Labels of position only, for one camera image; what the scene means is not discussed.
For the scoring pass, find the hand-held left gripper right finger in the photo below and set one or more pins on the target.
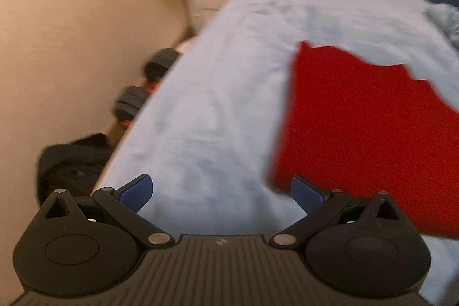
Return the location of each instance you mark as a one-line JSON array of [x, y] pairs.
[[305, 193]]

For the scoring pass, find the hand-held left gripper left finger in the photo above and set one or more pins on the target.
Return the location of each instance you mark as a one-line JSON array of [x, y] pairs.
[[138, 190]]

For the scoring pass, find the red knit cardigan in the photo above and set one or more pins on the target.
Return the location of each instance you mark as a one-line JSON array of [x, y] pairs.
[[358, 119]]

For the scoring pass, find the black bag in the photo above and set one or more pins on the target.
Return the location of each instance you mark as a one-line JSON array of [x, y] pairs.
[[71, 162]]

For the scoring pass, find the black dumbbell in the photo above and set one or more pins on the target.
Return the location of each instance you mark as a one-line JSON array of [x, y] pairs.
[[131, 101], [161, 63]]

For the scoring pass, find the bed with blue sheet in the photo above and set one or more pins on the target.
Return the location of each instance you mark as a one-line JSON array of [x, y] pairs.
[[222, 94]]

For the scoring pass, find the light blue blanket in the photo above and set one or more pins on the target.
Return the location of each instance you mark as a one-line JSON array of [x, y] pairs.
[[444, 22]]

